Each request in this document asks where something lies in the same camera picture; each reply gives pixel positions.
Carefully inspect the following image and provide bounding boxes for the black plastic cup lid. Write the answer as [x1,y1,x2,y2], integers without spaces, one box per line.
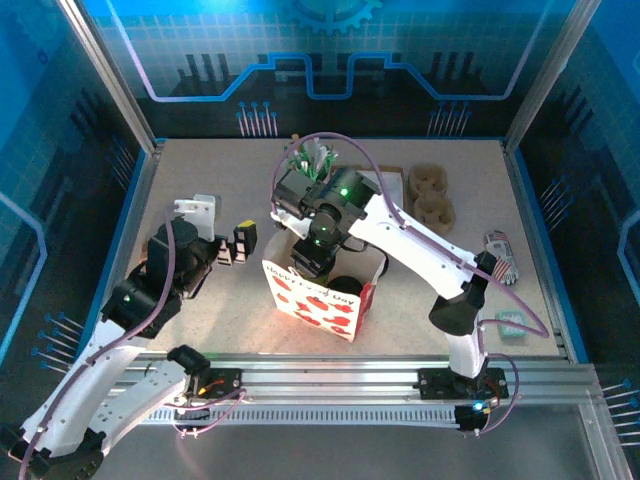
[327,274,365,297]

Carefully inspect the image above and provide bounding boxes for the red white paper gift bag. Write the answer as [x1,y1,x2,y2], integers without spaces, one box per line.
[260,232,390,344]

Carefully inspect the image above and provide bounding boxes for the aluminium front beam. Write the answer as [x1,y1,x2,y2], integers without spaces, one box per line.
[59,353,601,409]

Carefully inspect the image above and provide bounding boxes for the brown pulp cup carrier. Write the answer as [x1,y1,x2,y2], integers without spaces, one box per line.
[407,164,457,234]

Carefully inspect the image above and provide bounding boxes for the flag print wrapped packet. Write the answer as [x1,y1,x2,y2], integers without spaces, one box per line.
[482,228,522,286]

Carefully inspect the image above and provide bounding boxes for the small teal packet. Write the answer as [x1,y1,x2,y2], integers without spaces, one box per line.
[494,308,532,345]

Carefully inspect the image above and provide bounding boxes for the black controller box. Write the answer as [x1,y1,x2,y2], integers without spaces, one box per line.
[454,402,494,434]

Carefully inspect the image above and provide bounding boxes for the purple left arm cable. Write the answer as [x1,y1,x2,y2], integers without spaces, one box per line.
[19,217,249,480]

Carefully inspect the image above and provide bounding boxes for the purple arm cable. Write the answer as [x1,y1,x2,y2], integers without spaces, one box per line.
[19,217,249,480]
[272,131,551,440]

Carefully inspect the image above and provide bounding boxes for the aluminium side rail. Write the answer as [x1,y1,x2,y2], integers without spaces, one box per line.
[502,139,572,361]
[74,139,167,361]

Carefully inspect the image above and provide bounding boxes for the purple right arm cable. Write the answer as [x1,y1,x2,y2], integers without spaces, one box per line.
[272,131,551,440]

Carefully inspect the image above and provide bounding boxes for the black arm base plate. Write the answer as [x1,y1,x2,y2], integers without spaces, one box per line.
[416,367,510,401]
[151,367,245,401]

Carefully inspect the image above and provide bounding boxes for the white slotted cable duct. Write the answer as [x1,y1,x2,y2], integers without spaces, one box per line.
[78,405,464,427]

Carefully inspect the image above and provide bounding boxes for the white cable connector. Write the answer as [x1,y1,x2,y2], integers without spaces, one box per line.
[173,399,211,421]

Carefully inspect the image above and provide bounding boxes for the aluminium frame post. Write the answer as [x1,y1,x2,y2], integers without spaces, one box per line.
[58,0,159,154]
[503,0,604,151]

